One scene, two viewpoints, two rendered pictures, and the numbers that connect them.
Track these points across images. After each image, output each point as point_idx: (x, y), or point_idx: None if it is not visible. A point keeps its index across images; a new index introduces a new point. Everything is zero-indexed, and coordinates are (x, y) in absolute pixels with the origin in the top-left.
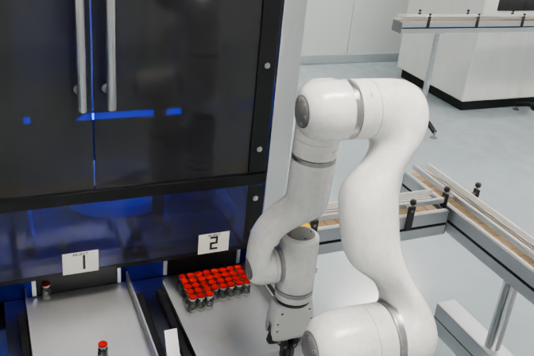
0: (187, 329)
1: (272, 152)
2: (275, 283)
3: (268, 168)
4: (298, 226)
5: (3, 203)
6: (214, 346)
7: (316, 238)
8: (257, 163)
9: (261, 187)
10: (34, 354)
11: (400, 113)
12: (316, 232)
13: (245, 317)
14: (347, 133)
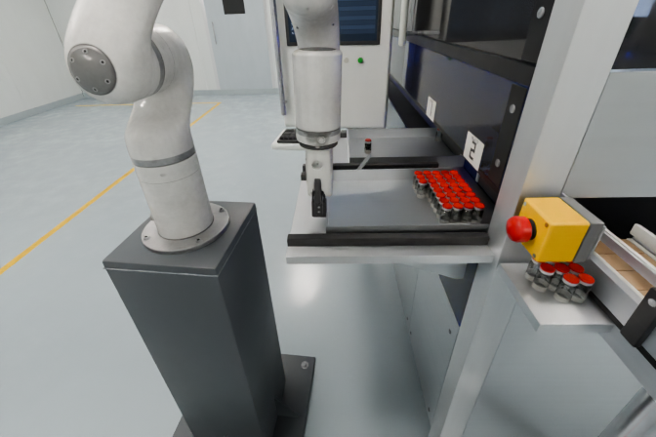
0: (389, 182)
1: (552, 23)
2: (474, 255)
3: (539, 58)
4: (332, 49)
5: (426, 40)
6: (362, 191)
7: (299, 52)
8: (532, 42)
9: (523, 92)
10: (370, 129)
11: None
12: (314, 53)
13: (400, 215)
14: None
